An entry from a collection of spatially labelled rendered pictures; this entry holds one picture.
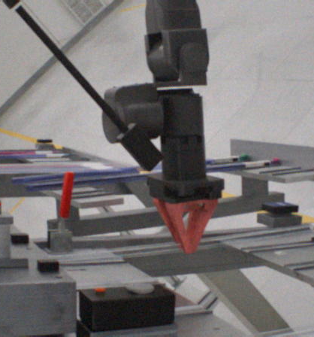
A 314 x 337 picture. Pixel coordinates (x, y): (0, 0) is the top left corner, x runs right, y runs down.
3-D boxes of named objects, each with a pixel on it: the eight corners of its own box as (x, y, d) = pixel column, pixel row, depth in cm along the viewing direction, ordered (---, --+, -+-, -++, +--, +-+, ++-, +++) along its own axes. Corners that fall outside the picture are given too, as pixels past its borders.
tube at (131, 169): (243, 160, 145) (243, 153, 144) (246, 161, 143) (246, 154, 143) (11, 183, 123) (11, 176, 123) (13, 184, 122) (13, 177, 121)
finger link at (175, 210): (174, 261, 85) (170, 187, 84) (151, 249, 92) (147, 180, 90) (221, 252, 88) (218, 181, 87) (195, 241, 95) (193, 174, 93)
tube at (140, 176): (274, 165, 134) (274, 159, 134) (279, 165, 133) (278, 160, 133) (26, 190, 113) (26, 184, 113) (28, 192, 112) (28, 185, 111)
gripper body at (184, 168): (180, 200, 82) (177, 138, 81) (146, 189, 92) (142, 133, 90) (226, 193, 85) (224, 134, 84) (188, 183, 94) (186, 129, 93)
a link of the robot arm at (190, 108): (209, 87, 85) (188, 86, 90) (161, 90, 82) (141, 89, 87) (212, 141, 86) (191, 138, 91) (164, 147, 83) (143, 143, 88)
